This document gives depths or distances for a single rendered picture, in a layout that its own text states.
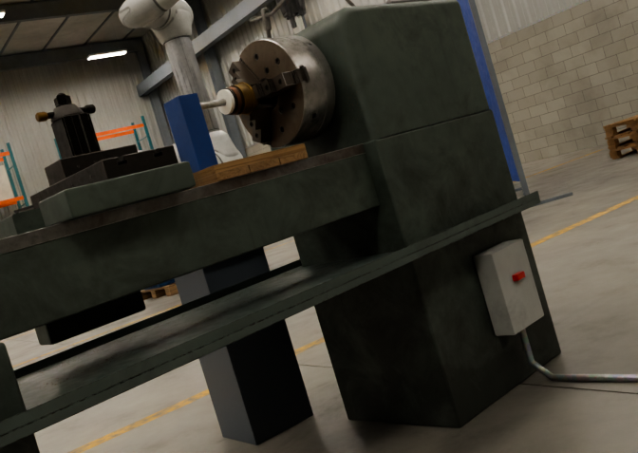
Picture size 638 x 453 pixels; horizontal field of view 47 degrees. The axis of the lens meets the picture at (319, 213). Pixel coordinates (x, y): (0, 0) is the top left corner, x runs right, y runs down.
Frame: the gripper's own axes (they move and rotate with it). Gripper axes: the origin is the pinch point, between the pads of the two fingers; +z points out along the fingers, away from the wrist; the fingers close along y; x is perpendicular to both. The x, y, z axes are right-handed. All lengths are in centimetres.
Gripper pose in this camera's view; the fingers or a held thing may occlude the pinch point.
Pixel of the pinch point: (298, 28)
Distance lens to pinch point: 248.5
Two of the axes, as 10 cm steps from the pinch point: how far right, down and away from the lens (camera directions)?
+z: 2.9, 9.6, 0.4
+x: 6.5, -1.6, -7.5
